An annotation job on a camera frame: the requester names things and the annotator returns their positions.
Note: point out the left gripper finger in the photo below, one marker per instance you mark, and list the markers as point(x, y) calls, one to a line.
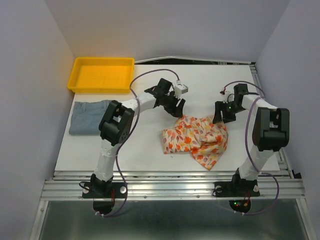
point(180, 106)
point(174, 110)

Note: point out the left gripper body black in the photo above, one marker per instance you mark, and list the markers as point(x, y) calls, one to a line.
point(170, 99)

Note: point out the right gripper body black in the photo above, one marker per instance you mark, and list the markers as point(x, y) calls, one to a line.
point(229, 109)

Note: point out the floral orange skirt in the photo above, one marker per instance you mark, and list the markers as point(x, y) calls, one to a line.
point(204, 140)

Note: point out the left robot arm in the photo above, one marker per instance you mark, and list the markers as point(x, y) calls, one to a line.
point(116, 126)

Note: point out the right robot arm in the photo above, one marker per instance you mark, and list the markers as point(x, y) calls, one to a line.
point(270, 133)

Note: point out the yellow plastic tray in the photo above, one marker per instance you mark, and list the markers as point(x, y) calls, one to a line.
point(101, 75)

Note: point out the folded light blue skirt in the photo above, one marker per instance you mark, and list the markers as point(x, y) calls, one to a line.
point(86, 117)

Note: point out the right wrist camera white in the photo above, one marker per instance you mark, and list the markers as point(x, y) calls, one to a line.
point(227, 96)

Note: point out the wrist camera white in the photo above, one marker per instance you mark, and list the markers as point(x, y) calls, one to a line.
point(227, 96)
point(179, 90)

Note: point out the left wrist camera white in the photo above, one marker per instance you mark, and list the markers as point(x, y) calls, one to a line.
point(179, 90)

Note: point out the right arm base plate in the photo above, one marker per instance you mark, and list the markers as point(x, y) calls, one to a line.
point(224, 189)

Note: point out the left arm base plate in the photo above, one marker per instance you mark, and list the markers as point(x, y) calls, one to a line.
point(117, 190)

